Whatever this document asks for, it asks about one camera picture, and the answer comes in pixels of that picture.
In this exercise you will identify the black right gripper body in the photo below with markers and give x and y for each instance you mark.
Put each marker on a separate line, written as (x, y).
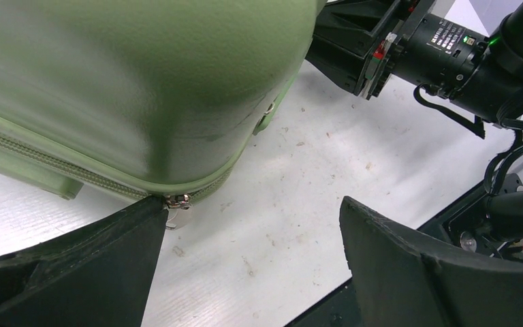
(356, 44)

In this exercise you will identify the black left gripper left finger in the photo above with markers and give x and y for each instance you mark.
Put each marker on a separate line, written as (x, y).
(97, 275)

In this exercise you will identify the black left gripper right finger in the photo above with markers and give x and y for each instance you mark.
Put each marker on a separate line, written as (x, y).
(403, 277)

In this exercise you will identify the silver zipper pull tab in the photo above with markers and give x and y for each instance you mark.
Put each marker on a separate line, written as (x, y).
(179, 209)

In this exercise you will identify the green suitcase with blue lining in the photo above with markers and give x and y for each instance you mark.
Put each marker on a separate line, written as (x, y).
(142, 98)

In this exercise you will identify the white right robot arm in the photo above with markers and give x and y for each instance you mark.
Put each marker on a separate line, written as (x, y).
(471, 78)

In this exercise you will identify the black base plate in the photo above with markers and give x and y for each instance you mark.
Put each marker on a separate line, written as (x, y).
(476, 222)

